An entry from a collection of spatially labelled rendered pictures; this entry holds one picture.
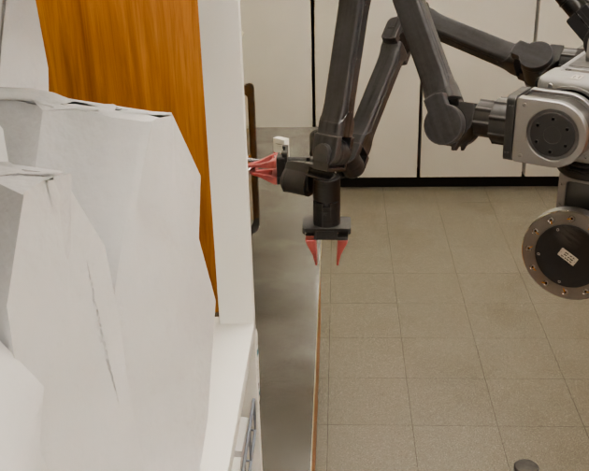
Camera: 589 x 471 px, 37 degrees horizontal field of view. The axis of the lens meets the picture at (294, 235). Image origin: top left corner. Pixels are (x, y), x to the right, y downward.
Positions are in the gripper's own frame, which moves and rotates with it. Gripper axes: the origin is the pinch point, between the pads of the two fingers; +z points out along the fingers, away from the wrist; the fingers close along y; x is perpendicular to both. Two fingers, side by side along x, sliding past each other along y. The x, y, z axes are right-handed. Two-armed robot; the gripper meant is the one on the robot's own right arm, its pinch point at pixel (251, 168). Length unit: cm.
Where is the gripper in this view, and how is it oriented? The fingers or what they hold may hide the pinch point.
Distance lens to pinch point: 215.7
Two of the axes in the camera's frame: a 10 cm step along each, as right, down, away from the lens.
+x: -0.5, 4.1, -9.1
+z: -10.0, 0.1, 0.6
